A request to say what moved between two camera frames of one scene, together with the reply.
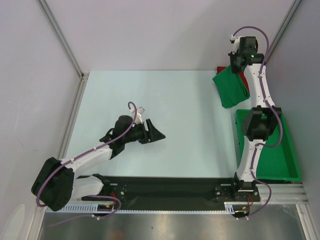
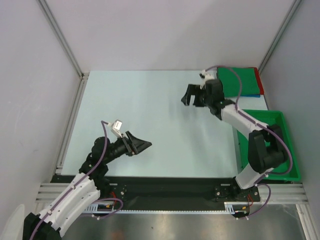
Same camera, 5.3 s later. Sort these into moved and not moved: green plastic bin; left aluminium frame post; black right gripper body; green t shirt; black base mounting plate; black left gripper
Moved: black left gripper; green t shirt; black right gripper body
Not moved: left aluminium frame post; green plastic bin; black base mounting plate
